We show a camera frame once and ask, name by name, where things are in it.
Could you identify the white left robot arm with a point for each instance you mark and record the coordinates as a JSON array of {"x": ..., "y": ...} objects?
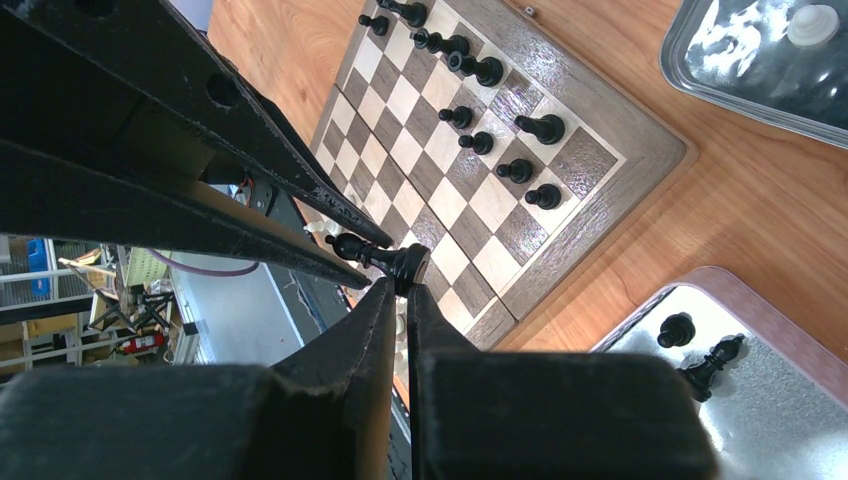
[{"x": 110, "y": 113}]

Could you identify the grey tray white pieces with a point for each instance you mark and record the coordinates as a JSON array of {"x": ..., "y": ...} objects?
[{"x": 783, "y": 63}]

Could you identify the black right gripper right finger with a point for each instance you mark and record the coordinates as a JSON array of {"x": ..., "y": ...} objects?
[{"x": 492, "y": 415}]

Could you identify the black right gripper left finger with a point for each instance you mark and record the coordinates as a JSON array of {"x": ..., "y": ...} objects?
[{"x": 322, "y": 413}]

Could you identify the wooden chess board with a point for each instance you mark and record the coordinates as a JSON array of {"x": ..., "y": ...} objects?
[{"x": 481, "y": 137}]

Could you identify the grey tray black pieces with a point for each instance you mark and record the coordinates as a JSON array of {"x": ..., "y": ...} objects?
[{"x": 771, "y": 398}]

